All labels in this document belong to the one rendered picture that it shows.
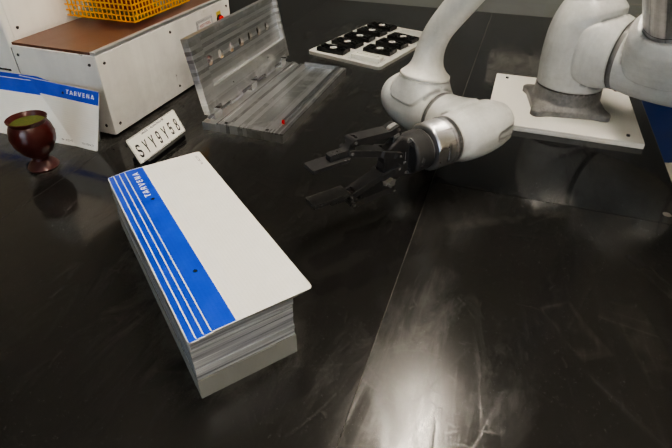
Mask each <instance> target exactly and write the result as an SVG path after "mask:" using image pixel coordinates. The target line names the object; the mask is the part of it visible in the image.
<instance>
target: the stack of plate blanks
mask: <svg viewBox="0 0 672 448"><path fill-rule="evenodd" d="M113 177H114V176H112V177H109V178H108V181H109V183H110V187H111V190H112V192H113V194H112V195H113V198H114V200H115V203H116V205H117V209H118V211H117V212H118V215H119V218H120V221H121V225H122V227H123V229H124V231H125V234H126V236H127V238H128V240H129V242H130V244H131V247H132V249H133V251H134V253H135V255H136V257H137V260H138V262H139V264H140V266H141V268H142V270H143V273H144V275H145V277H146V279H147V281H148V283H149V285H150V288H151V290H152V292H153V294H154V296H155V298H156V301H157V303H158V305H159V307H160V309H161V311H162V314H163V316H164V318H165V320H166V322H167V324H168V326H169V329H170V331H171V333H172V335H173V337H174V339H175V342H176V344H177V346H178V348H179V350H180V352H181V355H182V357H183V359H184V361H185V363H186V365H187V368H188V370H189V372H190V374H191V376H192V378H193V380H194V383H195V385H196V387H197V389H198V391H199V393H200V396H201V398H202V399H203V398H205V397H207V396H209V395H211V394H213V393H215V392H217V391H219V390H221V389H223V388H225V387H227V386H229V385H231V384H233V383H235V382H237V381H239V380H241V379H243V378H245V377H247V376H249V375H251V374H253V373H255V372H257V371H259V370H261V369H263V368H265V367H267V366H269V365H271V364H273V363H275V362H277V361H279V360H281V359H283V358H285V357H287V356H289V355H291V354H293V353H295V352H297V339H296V334H295V331H294V328H295V325H294V322H293V306H292V305H293V298H292V299H290V300H287V301H285V302H283V303H281V304H279V305H276V306H274V307H272V308H270V309H267V310H265V311H263V312H261V313H258V314H256V315H254V316H252V317H249V318H247V319H245V320H243V321H241V322H238V323H236V324H234V325H231V326H229V327H227V328H225V329H223V330H220V331H218V332H216V333H214V334H211V335H209V336H207V337H205V338H202V339H199V340H198V339H195V338H194V336H193V334H192V332H191V330H190V328H189V326H188V324H187V322H186V320H185V318H184V316H183V314H182V312H181V310H180V308H179V306H178V304H177V302H176V300H175V298H174V296H173V294H172V292H171V290H170V288H169V286H168V285H167V283H166V281H165V279H164V277H163V275H162V273H161V271H160V269H159V267H158V265H157V263H156V261H155V259H154V257H153V255H152V253H151V251H150V249H149V247H148V245H147V243H146V241H145V239H144V237H143V235H142V233H141V231H140V229H139V227H138V225H137V223H136V221H135V219H134V217H133V215H132V213H131V211H130V209H129V207H128V205H127V203H126V201H125V199H124V198H123V196H122V194H121V192H120V190H119V188H118V186H117V184H116V182H115V180H114V178H113Z"/></svg>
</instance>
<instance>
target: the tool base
mask: <svg viewBox="0 0 672 448"><path fill-rule="evenodd" d="M281 59H282V61H280V62H279V63H278V64H276V65H275V68H276V70H275V71H274V72H272V73H271V74H270V75H269V76H267V77H266V78H264V77H265V75H264V74H263V75H262V76H261V77H259V78H258V79H257V80H255V81H254V80H251V81H252V84H250V85H249V86H248V87H246V88H245V89H244V90H243V96H242V97H241V98H239V99H238V100H237V101H236V102H234V103H233V104H232V105H229V104H230V103H231V102H230V101H228V102H227V103H226V104H224V105H223V106H221V107H220V108H215V107H214V111H215V112H214V113H213V114H211V115H208V118H206V119H205V120H204V121H203V122H202V125H203V129H204V130H210V131H215V132H221V133H227V134H232V135H238V136H244V137H249V138H255V139H261V140H266V141H272V142H278V143H284V142H285V141H286V140H287V139H288V138H289V137H290V136H291V135H292V133H293V132H294V131H295V130H296V129H297V128H298V127H299V126H300V125H301V124H302V123H303V122H304V121H305V119H306V118H307V117H308V116H309V115H310V114H311V113H312V112H313V111H314V110H315V109H316V108H317V106H318V105H319V104H320V103H321V102H322V101H323V100H324V99H325V98H326V97H327V96H328V95H329V94H330V92H331V91H332V90H333V89H334V88H335V87H336V86H337V85H338V84H339V83H340V82H341V81H342V79H343V78H344V77H345V76H346V68H339V70H338V71H337V72H336V73H335V74H334V75H333V76H332V77H331V78H330V79H329V80H328V81H327V82H326V83H325V84H324V85H323V86H322V87H321V88H320V89H319V90H318V91H317V92H316V93H315V94H314V95H313V96H312V97H311V98H310V99H309V100H308V101H307V102H306V103H305V104H304V105H303V106H302V107H301V108H300V109H299V110H298V111H297V112H296V113H295V115H294V116H293V117H292V118H291V119H290V120H289V121H288V122H287V123H286V124H282V120H283V119H284V118H285V117H286V116H287V115H288V114H289V113H290V112H291V111H292V110H293V109H294V108H295V107H296V106H297V105H298V104H299V103H300V102H301V101H302V100H303V99H304V98H305V97H306V96H307V95H308V94H309V93H310V92H311V91H312V90H313V89H314V88H315V87H316V86H317V85H318V84H319V83H320V82H321V81H322V80H323V79H324V78H325V77H326V76H327V75H328V74H329V73H330V72H331V71H332V70H331V69H323V68H316V67H308V66H304V64H301V63H300V64H298V63H296V62H293V61H292V62H286V60H287V59H288V57H285V58H281ZM225 122H228V123H227V124H225ZM266 129H269V130H268V131H266Z"/></svg>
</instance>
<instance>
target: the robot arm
mask: <svg viewBox="0 0 672 448"><path fill-rule="evenodd" d="M484 1H485V0H444V1H443V2H442V4H441V5H440V6H439V8H438V9H437V10H436V12H435V13H434V14H433V16H432V17H431V19H430V20H429V22H428V23H427V25H426V26H425V28H424V30H423V32H422V34H421V36H420V39H419V41H418V44H417V46H416V49H415V52H414V55H413V57H412V60H411V61H410V63H409V64H408V65H406V66H405V67H403V68H402V69H401V70H400V72H399V73H397V74H395V75H393V76H391V77H390V78H389V79H388V80H387V81H386V82H385V83H384V85H383V87H382V90H381V102H382V105H383V107H384V109H385V111H386V112H387V114H388V115H389V116H390V117H391V118H392V119H393V120H394V121H396V122H397V123H398V124H400V125H401V126H402V127H404V128H405V129H407V130H408V131H405V132H402V133H399V132H400V131H401V130H402V127H401V126H400V125H398V124H396V123H395V122H393V121H389V122H387V123H386V124H384V125H383V126H380V127H375V128H371V129H367V130H363V131H359V132H354V133H350V134H347V135H346V136H345V138H344V139H345V144H343V143H341V144H340V145H339V149H336V150H332V151H329V152H327V153H326V156H324V157H321V158H318V159H315V160H312V161H308V162H305V163H304V168H306V169H307V170H308V171H309V172H310V173H311V174H312V175H316V174H319V173H322V172H325V171H328V170H331V169H334V168H337V167H340V166H343V165H346V164H349V163H351V159H350V158H349V157H351V158H378V161H377V164H376V165H375V166H373V167H372V168H371V171H369V172H368V173H366V174H365V175H363V176H362V177H360V178H359V179H357V180H356V181H354V182H353V183H351V184H350V185H348V186H347V187H345V188H343V187H342V186H341V185H340V186H337V187H334V188H331V189H328V190H326V191H323V192H320V193H317V194H314V195H312V196H309V197H306V202H307V203H308V204H309V205H310V206H311V207H312V208H313V209H314V210H316V209H319V208H322V207H324V206H327V205H331V206H334V205H336V204H339V203H342V202H344V201H345V202H346V203H347V204H348V205H349V206H350V207H351V208H356V207H358V206H360V205H363V204H365V203H367V202H369V201H372V200H374V199H376V198H378V197H381V196H383V195H385V194H392V193H395V192H396V191H397V188H396V187H394V185H395V182H396V179H399V178H400V177H401V176H402V175H404V174H411V173H416V172H418V171H421V170H424V169H425V170H429V171H431V170H435V169H438V168H440V167H443V166H446V165H450V164H452V163H454V162H465V161H469V160H473V159H476V158H479V157H482V156H484V155H486V154H488V153H490V152H492V151H494V150H495V149H497V148H499V147H500V146H502V145H503V144H504V143H505V142H506V141H508V140H509V139H510V137H511V134H512V132H513V128H514V115H513V113H512V111H511V109H510V108H509V107H508V106H507V105H506V104H505V103H502V102H499V101H495V100H488V99H483V100H478V99H476V98H467V97H461V96H457V95H454V94H453V92H452V89H451V85H450V76H449V74H448V73H447V72H446V70H445V68H444V64H443V60H444V53H445V49H446V47H447V44H448V42H449V41H450V39H451V37H452V36H453V35H454V33H455V32H456V31H457V30H458V29H459V28H460V27H461V26H462V25H463V23H464V22H465V21H466V20H467V19H468V18H469V17H470V16H471V15H472V14H473V13H474V12H475V11H476V10H477V8H478V7H479V6H480V5H481V4H482V3H483V2H484ZM628 11H629V4H628V2H627V0H564V1H563V2H562V4H561V5H560V7H559V8H558V10H557V11H556V13H555V15H554V17H553V19H552V21H551V23H550V25H549V28H548V31H547V34H546V37H545V40H544V44H543V48H542V52H541V57H540V62H539V69H538V75H537V79H536V82H535V84H525V85H524V86H523V90H522V91H523V92H524V93H525V94H526V95H527V98H528V101H529V104H530V108H531V109H530V115H532V116H535V117H558V118H571V119H583V120H593V121H599V122H609V121H610V118H611V115H610V113H608V112H607V111H606V110H605V109H604V107H603V105H602V103H601V101H600V99H601V95H602V91H603V88H605V89H612V90H615V91H617V92H620V93H622V94H624V95H627V96H630V97H633V98H636V99H639V100H643V101H646V102H650V103H654V104H658V105H662V106H666V107H671V108H672V0H642V14H641V15H640V16H638V17H637V18H635V17H634V16H632V15H630V14H628ZM388 138H389V139H388ZM384 139H388V140H387V141H386V143H385V144H374V145H364V144H368V143H372V142H376V141H380V140H384ZM380 181H382V182H380Z"/></svg>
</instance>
